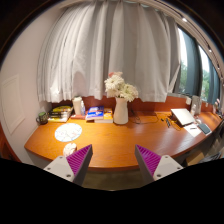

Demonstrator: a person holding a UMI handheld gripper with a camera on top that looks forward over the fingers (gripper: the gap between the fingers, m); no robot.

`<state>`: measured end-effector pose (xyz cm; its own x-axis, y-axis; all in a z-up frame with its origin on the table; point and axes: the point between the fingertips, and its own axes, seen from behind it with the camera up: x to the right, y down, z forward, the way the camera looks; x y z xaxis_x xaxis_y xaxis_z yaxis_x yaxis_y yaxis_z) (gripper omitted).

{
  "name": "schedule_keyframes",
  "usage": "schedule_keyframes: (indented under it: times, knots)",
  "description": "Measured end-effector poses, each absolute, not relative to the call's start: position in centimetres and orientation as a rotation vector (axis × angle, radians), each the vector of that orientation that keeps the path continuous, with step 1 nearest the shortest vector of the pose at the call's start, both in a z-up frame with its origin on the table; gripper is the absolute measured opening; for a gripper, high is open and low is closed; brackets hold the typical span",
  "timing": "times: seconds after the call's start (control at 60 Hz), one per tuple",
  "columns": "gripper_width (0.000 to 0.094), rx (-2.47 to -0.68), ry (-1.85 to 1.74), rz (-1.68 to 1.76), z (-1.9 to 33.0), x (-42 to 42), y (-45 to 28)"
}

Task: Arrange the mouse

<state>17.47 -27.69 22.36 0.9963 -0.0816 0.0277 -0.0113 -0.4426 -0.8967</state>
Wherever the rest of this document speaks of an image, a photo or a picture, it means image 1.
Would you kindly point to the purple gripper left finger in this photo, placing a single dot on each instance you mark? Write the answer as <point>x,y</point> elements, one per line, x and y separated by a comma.
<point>73,167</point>

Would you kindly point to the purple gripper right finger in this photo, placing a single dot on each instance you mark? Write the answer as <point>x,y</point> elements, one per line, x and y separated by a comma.
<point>153,166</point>

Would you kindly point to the round white mouse pad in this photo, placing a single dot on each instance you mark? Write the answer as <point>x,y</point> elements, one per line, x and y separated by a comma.
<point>68,132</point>

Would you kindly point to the red flat book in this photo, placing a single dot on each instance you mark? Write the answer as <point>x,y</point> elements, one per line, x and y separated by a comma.
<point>74,116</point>

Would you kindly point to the stack of yellow black books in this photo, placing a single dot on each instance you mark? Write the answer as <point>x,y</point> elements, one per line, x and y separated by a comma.
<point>60,114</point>

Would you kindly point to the white paper sheet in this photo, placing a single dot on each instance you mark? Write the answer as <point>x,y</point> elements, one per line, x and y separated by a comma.
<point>193,130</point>

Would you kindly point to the dark green mug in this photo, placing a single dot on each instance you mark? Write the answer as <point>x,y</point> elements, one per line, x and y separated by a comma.
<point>42,118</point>

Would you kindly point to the silver laptop on stand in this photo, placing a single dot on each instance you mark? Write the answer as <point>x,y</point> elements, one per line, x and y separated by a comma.
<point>182,116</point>

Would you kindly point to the small clear bottle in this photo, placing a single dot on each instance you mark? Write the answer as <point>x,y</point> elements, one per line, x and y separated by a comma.
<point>83,111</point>

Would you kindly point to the white ceramic vase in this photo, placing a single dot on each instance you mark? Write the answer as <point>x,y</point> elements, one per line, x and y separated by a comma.
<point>121,111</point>

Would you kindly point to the blue book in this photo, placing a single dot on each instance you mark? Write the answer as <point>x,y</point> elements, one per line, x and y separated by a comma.
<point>95,113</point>

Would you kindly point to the dark tablet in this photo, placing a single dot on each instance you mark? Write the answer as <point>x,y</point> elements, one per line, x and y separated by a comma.
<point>204,128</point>

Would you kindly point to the white flower bouquet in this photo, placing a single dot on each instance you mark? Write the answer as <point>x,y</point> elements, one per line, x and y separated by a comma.
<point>115,86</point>

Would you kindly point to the white curtain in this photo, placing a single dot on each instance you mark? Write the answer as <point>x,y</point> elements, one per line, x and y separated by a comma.
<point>91,40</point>

